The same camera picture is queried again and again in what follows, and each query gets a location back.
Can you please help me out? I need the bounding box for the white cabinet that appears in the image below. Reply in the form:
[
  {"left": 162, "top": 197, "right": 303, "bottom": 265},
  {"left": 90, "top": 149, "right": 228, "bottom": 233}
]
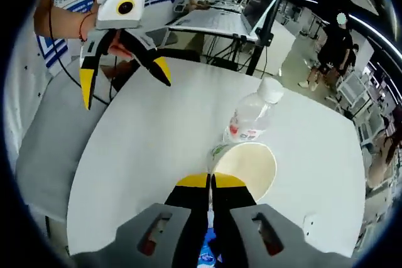
[{"left": 259, "top": 23, "right": 299, "bottom": 77}]

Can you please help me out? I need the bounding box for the white table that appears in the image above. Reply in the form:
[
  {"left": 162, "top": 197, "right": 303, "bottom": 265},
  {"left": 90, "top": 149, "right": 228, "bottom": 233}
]
[{"left": 66, "top": 57, "right": 367, "bottom": 258}]

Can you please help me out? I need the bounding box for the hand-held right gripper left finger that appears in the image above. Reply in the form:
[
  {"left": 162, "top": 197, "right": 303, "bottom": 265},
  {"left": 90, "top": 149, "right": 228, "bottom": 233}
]
[{"left": 73, "top": 172, "right": 211, "bottom": 268}]

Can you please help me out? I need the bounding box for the floral white paper cup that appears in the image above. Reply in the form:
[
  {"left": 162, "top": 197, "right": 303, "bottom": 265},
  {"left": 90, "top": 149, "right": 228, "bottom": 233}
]
[{"left": 207, "top": 141, "right": 278, "bottom": 203}]

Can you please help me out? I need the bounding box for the blue floral tissue pack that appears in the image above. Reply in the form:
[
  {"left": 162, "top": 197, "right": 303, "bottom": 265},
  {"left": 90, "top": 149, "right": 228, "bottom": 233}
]
[{"left": 197, "top": 214, "right": 225, "bottom": 268}]

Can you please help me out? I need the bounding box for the person's left hand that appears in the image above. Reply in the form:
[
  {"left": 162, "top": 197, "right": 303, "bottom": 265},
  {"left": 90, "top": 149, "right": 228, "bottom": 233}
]
[{"left": 106, "top": 34, "right": 134, "bottom": 61}]

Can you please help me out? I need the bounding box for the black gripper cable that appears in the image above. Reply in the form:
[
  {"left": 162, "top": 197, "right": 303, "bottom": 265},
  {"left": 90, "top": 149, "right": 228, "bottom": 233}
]
[{"left": 46, "top": 0, "right": 116, "bottom": 105}]

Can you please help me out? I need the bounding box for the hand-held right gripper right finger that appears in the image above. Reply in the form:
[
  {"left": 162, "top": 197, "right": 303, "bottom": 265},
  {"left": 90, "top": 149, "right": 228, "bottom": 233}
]
[{"left": 212, "top": 172, "right": 349, "bottom": 268}]

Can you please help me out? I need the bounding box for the open laptop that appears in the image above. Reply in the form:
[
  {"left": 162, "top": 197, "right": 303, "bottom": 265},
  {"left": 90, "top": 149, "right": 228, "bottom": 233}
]
[{"left": 165, "top": 0, "right": 293, "bottom": 42}]

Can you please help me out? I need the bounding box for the clear plastic water bottle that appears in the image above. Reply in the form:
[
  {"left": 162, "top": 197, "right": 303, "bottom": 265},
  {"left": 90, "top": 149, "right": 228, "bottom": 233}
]
[{"left": 223, "top": 77, "right": 285, "bottom": 145}]

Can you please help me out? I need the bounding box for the group of white office chairs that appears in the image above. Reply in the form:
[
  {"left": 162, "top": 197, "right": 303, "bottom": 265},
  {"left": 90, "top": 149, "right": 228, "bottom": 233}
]
[{"left": 326, "top": 70, "right": 402, "bottom": 168}]

